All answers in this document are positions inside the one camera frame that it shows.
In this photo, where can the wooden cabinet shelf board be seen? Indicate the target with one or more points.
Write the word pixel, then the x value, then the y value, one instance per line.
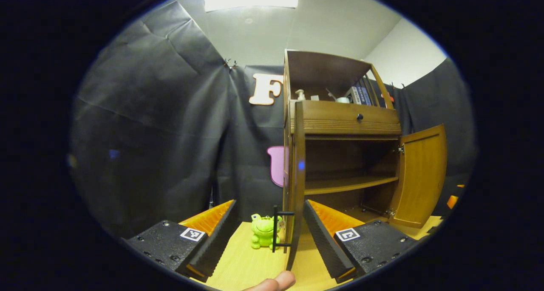
pixel 348 184

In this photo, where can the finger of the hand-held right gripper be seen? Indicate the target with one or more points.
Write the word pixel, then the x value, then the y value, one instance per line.
pixel 452 202

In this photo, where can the wooden double-door shoe cabinet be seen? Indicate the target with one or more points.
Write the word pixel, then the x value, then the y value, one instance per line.
pixel 323 68

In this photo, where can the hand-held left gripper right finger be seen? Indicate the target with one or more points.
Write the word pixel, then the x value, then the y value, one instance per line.
pixel 323 244

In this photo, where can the white cup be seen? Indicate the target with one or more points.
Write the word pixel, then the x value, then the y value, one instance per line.
pixel 342 100

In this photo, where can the black backdrop cloth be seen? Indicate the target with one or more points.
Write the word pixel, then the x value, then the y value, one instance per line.
pixel 148 125

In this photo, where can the metal door hinge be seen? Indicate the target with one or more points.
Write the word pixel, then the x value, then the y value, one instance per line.
pixel 401 148
pixel 389 213

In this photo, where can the wooden shoe cabinet door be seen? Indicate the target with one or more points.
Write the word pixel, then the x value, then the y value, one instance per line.
pixel 420 176
pixel 298 176

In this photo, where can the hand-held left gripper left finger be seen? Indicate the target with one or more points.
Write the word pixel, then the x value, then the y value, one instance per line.
pixel 216 240

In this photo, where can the green frog plush toy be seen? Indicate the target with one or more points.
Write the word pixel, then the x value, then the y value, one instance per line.
pixel 263 229

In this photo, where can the white pump bottle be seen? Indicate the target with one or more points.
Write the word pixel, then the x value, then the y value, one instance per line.
pixel 300 95

